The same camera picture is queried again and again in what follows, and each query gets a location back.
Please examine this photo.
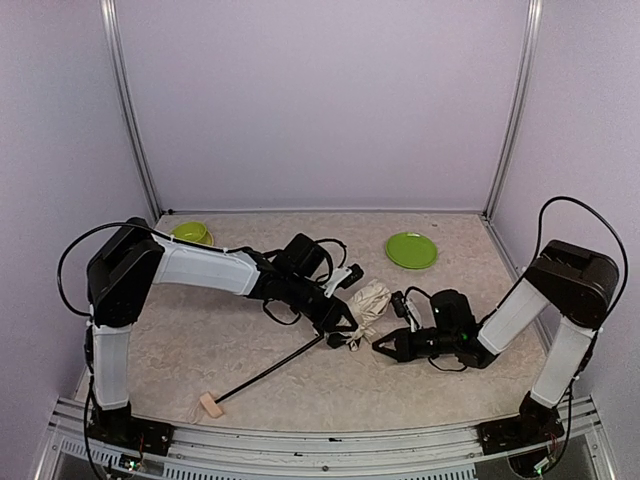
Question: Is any beige folding umbrella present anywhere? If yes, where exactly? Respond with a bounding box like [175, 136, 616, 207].
[188, 279, 391, 425]

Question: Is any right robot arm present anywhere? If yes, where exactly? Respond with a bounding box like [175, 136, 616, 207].
[372, 240, 619, 455]

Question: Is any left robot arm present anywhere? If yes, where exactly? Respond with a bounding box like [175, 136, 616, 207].
[56, 217, 363, 456]

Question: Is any green flat plate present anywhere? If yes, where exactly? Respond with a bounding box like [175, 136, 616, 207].
[385, 232, 438, 270]

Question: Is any lime green bowl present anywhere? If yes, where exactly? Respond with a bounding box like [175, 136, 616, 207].
[171, 221, 213, 246]

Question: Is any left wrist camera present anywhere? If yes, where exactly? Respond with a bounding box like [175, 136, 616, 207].
[323, 264, 364, 298]

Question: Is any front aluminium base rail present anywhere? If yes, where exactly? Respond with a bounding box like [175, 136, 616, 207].
[34, 394, 616, 480]

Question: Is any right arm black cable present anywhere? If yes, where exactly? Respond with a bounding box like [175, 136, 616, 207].
[534, 195, 629, 321]

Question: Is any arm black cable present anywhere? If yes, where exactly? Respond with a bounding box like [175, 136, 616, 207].
[534, 195, 629, 321]
[56, 221, 156, 319]

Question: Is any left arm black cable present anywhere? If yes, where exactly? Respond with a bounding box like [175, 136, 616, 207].
[56, 221, 156, 319]

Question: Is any right aluminium frame post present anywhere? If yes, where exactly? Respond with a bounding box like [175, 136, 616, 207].
[483, 0, 544, 223]

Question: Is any aluminium frame post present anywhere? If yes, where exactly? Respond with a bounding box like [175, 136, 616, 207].
[99, 0, 163, 221]
[483, 0, 544, 223]

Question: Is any left aluminium frame post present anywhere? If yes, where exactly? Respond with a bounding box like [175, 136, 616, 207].
[99, 0, 163, 221]

